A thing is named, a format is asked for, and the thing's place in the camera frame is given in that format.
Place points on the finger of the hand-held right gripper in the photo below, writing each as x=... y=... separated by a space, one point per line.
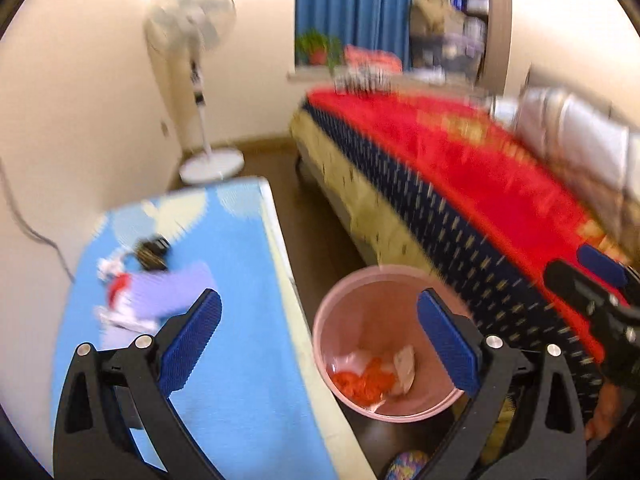
x=570 y=280
x=600 y=262

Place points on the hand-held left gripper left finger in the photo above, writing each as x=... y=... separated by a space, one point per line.
x=195 y=340

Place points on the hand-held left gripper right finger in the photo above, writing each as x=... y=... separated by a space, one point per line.
x=447 y=345

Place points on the pink plastic bin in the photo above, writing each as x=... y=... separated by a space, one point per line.
x=372 y=305

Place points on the red plastic bag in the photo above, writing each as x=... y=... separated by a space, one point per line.
x=118 y=286

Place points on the person's right hand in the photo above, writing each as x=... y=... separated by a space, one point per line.
x=602 y=415

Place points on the beige crumpled paper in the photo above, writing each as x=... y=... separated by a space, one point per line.
x=406 y=365

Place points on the purple striped cloth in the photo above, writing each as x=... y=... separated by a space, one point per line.
x=167 y=292

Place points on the blue patterned tablecloth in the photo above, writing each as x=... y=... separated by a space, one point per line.
x=240 y=285

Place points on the orange crumpled plastic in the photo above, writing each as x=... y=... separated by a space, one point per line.
x=367 y=382

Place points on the black curved object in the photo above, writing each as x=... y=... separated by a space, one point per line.
x=151 y=254

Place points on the white crumpled tissue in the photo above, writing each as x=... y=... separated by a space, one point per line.
x=111 y=266

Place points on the colourful patterned object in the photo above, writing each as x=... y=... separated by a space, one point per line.
x=410 y=465

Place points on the white pillows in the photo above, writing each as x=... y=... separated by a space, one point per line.
x=580 y=130

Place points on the bed with starry skirt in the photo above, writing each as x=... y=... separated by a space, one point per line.
x=380 y=210

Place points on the red blanket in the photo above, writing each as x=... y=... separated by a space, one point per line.
x=465 y=170

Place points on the wooden bookshelf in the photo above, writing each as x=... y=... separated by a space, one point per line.
x=497 y=25

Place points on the black white striped cloth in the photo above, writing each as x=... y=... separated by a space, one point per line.
x=360 y=80

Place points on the pile of bags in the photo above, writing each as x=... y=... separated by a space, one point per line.
x=445 y=30

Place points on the pink cloth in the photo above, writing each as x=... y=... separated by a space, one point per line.
x=372 y=57

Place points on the green potted plant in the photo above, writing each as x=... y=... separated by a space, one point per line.
x=316 y=47

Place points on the blue curtain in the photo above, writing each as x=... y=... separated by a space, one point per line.
x=360 y=5

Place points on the white pedestal fan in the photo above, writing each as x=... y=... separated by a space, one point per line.
x=192 y=20

